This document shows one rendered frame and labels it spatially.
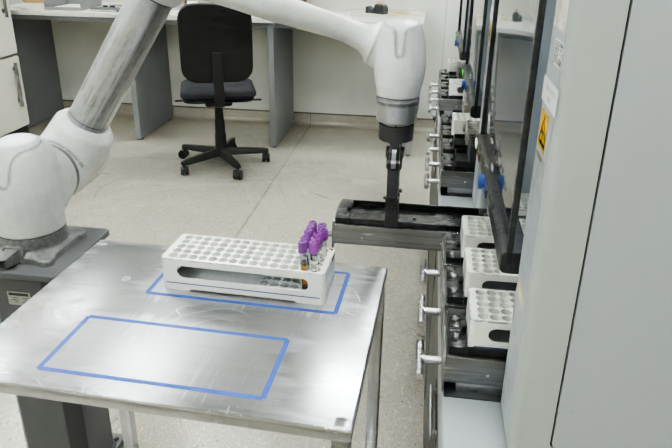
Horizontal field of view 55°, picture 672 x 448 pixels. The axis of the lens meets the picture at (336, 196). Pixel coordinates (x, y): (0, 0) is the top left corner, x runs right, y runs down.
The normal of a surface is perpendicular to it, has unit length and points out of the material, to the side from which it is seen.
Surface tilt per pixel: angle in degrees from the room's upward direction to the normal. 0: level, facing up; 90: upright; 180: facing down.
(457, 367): 90
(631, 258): 90
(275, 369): 0
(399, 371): 0
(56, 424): 90
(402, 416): 0
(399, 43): 81
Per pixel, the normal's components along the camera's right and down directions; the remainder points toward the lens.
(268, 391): 0.01, -0.92
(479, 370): -0.15, 0.37
